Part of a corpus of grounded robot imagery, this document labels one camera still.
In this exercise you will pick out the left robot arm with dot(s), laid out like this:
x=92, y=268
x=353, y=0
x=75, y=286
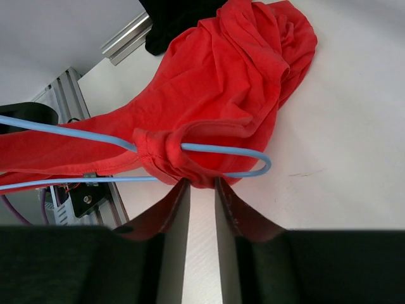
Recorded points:
x=34, y=112

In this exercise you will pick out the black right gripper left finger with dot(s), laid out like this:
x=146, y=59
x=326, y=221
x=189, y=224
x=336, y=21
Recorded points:
x=163, y=228

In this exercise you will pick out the slotted white cable duct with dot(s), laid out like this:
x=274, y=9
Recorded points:
x=62, y=210

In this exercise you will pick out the red tank top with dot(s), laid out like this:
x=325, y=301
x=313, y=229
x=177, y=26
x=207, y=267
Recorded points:
x=221, y=83

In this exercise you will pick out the black tank top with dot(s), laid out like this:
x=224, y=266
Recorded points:
x=172, y=17

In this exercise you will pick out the blue wire hanger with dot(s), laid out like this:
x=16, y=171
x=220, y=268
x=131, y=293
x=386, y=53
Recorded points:
x=63, y=131

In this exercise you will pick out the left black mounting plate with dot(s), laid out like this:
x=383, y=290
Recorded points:
x=86, y=198

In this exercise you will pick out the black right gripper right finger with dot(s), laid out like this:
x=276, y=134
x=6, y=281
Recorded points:
x=238, y=227

